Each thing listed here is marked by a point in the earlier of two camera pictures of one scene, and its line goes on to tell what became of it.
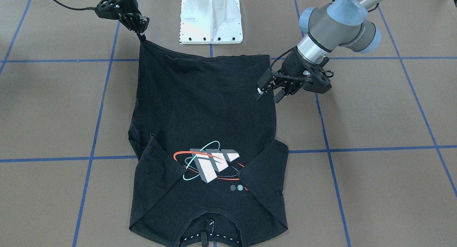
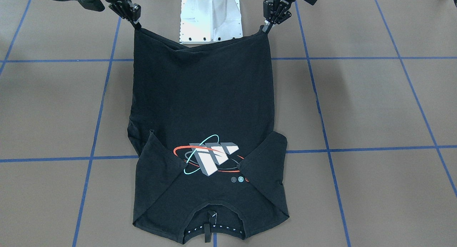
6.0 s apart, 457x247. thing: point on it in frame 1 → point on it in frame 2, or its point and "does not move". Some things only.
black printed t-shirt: [207, 169] does not move
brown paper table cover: [372, 161] does not move
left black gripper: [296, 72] → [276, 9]
